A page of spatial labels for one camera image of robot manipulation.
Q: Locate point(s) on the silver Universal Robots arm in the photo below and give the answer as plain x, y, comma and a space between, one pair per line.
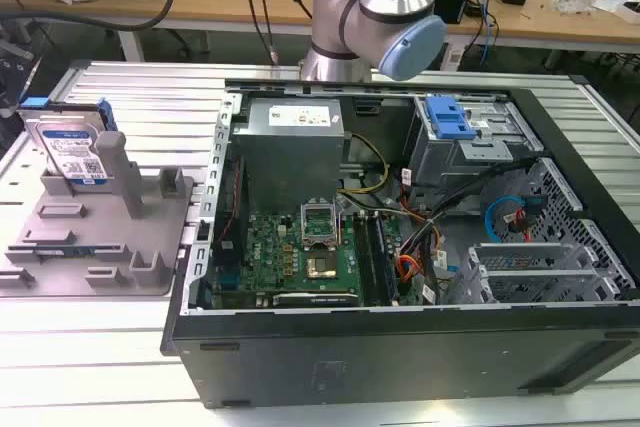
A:
380, 2

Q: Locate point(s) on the hard disk in blue carrier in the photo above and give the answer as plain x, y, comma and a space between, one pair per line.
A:
70, 144

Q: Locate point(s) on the grey power supply unit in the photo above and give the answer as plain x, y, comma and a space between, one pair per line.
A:
290, 147

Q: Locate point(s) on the green motherboard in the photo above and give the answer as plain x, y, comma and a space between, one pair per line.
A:
280, 252

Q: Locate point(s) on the CPU socket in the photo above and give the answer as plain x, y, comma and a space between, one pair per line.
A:
324, 271

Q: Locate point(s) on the RAM stick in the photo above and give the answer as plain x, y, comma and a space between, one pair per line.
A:
381, 257

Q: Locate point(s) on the graphics card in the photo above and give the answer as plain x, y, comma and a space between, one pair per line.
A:
315, 300

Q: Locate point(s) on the blue drive bay latch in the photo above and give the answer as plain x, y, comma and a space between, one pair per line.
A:
448, 117

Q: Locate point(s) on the metal drive cage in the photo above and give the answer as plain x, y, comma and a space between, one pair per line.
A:
470, 147

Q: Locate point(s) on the black open PC case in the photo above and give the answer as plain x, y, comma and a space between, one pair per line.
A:
400, 347

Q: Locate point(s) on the wooden desk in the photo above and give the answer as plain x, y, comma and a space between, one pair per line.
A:
250, 2

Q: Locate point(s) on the grey parts rack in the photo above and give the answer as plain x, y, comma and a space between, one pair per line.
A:
100, 247

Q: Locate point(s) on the silver disk bay bracket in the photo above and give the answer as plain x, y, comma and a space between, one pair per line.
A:
530, 267

